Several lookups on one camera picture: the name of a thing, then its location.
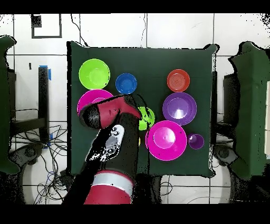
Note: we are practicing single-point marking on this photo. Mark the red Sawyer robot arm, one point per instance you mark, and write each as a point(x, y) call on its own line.
point(111, 109)

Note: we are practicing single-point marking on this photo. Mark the purple plastic cup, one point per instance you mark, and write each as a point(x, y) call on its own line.
point(196, 141)

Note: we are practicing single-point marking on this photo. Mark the white sheet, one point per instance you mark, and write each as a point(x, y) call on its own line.
point(267, 118)

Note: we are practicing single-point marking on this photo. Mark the purple plastic bowl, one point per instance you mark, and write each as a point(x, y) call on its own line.
point(179, 108)

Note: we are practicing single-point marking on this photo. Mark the magenta plastic bowl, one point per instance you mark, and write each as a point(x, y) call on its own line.
point(90, 97)
point(166, 140)

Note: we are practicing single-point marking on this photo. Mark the black square floor frame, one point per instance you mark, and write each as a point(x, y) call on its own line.
point(46, 37)

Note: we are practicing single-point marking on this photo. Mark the dark green tablecloth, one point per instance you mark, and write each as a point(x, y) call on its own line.
point(151, 63)

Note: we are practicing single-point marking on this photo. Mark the red plastic bowl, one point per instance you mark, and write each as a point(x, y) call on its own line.
point(178, 80)

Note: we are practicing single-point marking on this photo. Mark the large lime green bowl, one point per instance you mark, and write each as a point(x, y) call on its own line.
point(94, 74)

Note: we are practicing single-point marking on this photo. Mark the grey pedestal foot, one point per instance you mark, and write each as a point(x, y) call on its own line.
point(223, 153)
point(29, 152)

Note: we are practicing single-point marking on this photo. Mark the blue tape strip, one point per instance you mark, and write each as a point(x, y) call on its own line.
point(49, 75)

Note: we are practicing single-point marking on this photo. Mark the small lime green bowl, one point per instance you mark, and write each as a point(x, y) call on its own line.
point(147, 121)

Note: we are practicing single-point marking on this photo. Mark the blue plastic bowl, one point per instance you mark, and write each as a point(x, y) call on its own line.
point(126, 83)

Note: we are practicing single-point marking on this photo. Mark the black metal stand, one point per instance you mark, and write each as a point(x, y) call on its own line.
point(43, 95)

